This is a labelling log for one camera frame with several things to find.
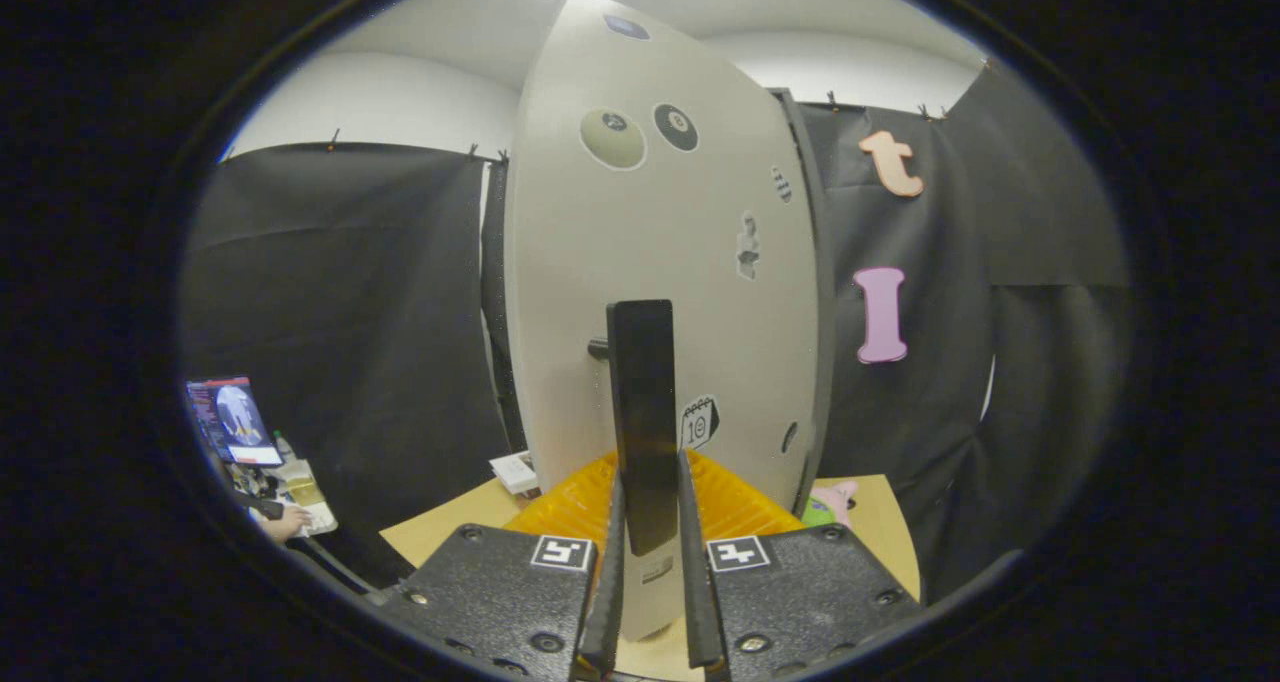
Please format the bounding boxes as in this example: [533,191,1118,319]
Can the grey shoe cabinet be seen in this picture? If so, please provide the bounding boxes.
[480,0,837,643]

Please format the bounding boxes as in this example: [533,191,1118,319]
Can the computer monitor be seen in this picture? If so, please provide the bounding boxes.
[185,376,287,468]

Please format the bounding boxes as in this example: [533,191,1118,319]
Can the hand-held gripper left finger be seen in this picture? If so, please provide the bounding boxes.
[375,451,627,682]

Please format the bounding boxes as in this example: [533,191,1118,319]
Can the black backdrop cloth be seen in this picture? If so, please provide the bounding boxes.
[180,62,1131,603]

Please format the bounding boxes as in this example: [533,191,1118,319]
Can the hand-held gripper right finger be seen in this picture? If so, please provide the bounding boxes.
[679,449,924,682]

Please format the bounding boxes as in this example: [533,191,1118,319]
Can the stack of books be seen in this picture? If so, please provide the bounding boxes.
[489,451,542,498]

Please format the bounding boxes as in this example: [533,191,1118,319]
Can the pink and green plush toy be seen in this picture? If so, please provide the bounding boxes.
[803,480,860,529]

